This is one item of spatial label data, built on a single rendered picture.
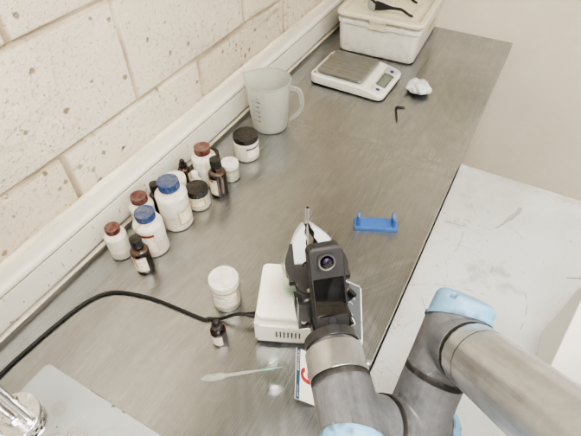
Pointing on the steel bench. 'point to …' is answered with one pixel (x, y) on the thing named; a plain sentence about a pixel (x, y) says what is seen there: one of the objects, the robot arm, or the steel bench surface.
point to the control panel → (355, 309)
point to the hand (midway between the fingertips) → (307, 226)
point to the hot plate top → (274, 297)
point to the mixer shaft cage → (21, 414)
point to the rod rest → (375, 223)
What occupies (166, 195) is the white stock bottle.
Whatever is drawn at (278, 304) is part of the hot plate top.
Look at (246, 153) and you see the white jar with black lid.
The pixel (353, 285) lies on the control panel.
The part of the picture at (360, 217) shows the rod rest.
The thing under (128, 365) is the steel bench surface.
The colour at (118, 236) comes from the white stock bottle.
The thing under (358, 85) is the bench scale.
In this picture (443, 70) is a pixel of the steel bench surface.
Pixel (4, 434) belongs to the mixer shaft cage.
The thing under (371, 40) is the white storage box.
